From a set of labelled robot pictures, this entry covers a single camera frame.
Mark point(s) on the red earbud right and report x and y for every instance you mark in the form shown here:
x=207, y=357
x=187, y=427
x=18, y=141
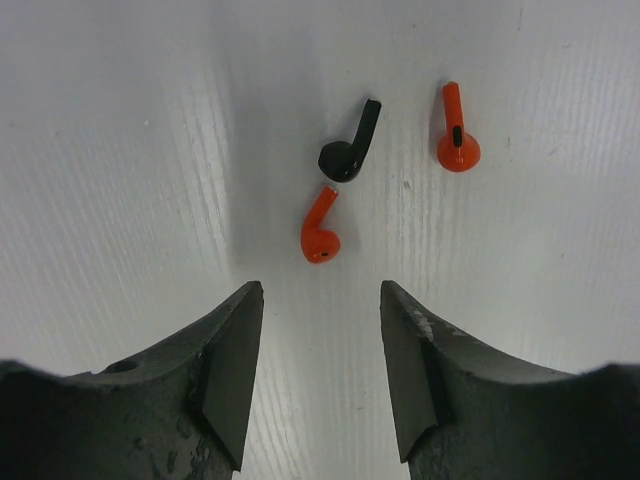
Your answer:
x=457, y=150

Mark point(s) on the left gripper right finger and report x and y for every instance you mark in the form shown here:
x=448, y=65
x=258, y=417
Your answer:
x=463, y=409

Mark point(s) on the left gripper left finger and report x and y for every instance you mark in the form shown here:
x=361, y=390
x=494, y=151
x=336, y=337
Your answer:
x=176, y=410

